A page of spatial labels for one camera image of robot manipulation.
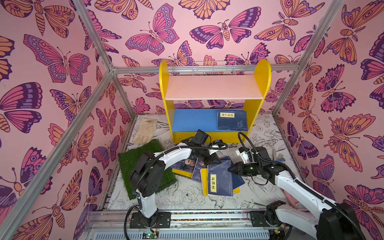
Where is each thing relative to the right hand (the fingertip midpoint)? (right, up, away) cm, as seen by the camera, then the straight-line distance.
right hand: (229, 168), depth 79 cm
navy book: (-5, -6, -1) cm, 8 cm away
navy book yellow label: (+5, +26, +15) cm, 31 cm away
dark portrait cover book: (-24, -2, +8) cm, 25 cm away
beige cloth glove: (-55, +19, +31) cm, 66 cm away
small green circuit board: (-40, -31, -7) cm, 51 cm away
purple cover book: (-15, +1, +6) cm, 16 cm away
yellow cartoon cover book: (-13, -4, +4) cm, 14 cm away
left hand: (-4, +4, +3) cm, 6 cm away
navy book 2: (+6, -8, +6) cm, 12 cm away
